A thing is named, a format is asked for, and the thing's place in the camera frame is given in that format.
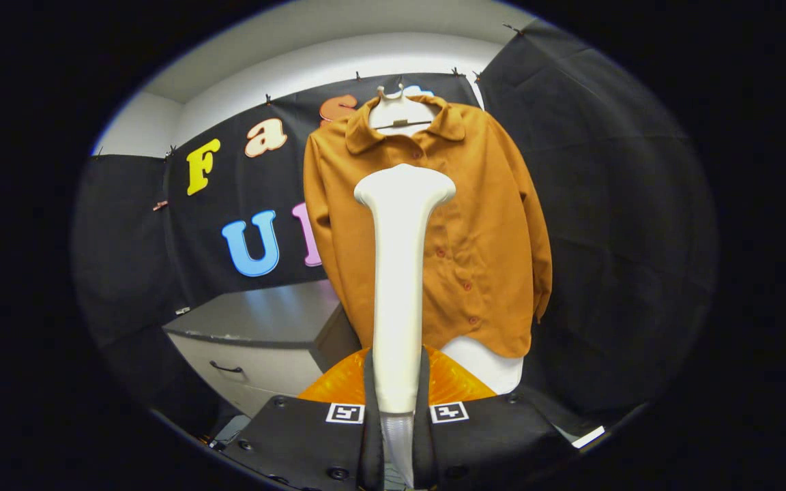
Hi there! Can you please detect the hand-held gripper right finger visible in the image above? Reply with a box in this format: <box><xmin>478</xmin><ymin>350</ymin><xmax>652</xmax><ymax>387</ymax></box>
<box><xmin>412</xmin><ymin>346</ymin><xmax>578</xmax><ymax>491</ymax></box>

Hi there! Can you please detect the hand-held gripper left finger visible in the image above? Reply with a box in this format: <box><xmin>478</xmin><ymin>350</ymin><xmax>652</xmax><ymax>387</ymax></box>
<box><xmin>221</xmin><ymin>346</ymin><xmax>385</xmax><ymax>491</ymax></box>

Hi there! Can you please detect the white garment steamer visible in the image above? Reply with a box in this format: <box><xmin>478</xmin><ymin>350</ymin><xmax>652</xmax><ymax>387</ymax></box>
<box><xmin>354</xmin><ymin>164</ymin><xmax>457</xmax><ymax>488</ymax></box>

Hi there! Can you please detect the orange button-up shirt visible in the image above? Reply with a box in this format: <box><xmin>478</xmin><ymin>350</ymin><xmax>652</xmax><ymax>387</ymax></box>
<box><xmin>303</xmin><ymin>94</ymin><xmax>553</xmax><ymax>359</ymax></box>

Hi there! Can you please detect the white flat object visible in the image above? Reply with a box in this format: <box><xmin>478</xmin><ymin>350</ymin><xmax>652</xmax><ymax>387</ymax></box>
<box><xmin>570</xmin><ymin>426</ymin><xmax>607</xmax><ymax>449</ymax></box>

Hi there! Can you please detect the grey cabinet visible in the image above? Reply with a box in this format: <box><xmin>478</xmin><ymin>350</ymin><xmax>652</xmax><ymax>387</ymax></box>
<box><xmin>163</xmin><ymin>280</ymin><xmax>363</xmax><ymax>418</ymax></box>

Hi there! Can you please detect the white mannequin torso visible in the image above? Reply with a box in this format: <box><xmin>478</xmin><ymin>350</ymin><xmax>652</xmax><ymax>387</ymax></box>
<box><xmin>368</xmin><ymin>85</ymin><xmax>525</xmax><ymax>395</ymax></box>

